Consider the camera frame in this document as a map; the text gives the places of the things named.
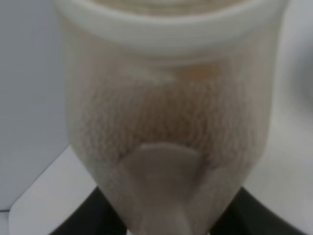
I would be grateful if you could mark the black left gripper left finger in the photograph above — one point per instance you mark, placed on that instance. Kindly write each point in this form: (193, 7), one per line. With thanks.
(94, 217)

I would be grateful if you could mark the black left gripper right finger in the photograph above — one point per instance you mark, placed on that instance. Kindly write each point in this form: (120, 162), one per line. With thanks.
(246, 215)

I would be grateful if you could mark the clear plastic drink bottle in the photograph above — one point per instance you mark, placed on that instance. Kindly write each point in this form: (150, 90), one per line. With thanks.
(168, 103)

